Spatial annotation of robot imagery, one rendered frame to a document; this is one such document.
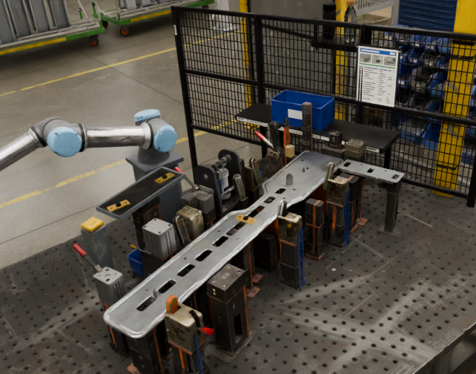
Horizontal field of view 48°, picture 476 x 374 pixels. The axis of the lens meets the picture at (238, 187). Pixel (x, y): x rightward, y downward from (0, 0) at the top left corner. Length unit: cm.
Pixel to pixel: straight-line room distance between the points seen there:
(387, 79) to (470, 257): 93
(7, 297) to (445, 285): 188
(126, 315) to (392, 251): 126
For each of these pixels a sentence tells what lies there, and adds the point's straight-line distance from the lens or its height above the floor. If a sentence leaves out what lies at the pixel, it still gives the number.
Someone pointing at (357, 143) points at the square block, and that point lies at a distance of 265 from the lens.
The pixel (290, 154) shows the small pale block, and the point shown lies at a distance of 261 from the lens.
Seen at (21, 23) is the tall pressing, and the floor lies 48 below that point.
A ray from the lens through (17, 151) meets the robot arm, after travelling 231.
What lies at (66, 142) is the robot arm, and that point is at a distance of 217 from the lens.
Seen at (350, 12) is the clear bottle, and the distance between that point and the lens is 287.
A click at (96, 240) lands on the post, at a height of 111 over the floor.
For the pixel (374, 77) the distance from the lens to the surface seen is 281.
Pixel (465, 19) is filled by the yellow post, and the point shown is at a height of 160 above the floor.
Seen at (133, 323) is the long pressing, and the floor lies 100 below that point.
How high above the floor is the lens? 224
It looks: 31 degrees down
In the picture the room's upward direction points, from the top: 5 degrees counter-clockwise
